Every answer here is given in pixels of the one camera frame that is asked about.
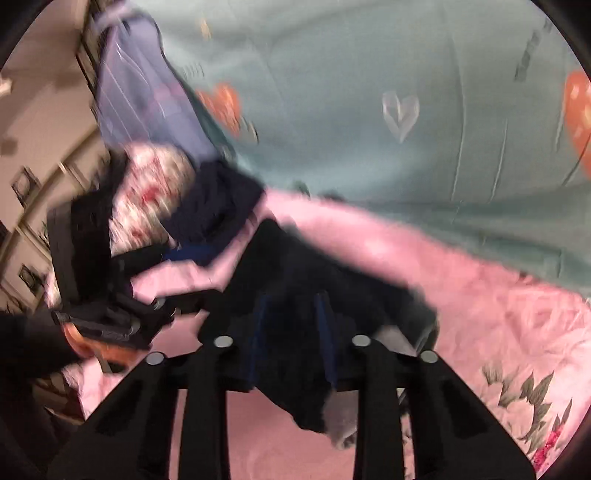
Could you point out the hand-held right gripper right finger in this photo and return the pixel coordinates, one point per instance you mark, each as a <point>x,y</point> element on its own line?
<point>325,337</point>

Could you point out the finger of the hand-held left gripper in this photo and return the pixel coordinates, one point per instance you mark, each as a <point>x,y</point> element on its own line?
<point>184,305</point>
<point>189,254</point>

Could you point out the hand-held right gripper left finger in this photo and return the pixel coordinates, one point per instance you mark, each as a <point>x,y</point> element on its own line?
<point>257,337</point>

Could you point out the dark navy pants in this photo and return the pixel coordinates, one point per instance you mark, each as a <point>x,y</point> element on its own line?
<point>295,277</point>

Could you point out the folded navy striped pants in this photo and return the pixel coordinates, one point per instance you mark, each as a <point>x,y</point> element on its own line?
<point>217,203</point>

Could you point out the person's left hand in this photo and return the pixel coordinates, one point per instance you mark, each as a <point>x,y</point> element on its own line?
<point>81,346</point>

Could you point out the floral quilt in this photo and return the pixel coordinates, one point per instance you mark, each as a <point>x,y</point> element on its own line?
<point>152,184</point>

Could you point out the pink bedspread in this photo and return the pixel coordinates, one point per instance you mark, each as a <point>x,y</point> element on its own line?
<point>461,300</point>

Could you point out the purple pillow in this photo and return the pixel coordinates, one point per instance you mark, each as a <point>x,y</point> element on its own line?
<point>138,92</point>

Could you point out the teal printed blanket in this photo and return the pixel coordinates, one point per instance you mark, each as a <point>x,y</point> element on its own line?
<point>346,138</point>

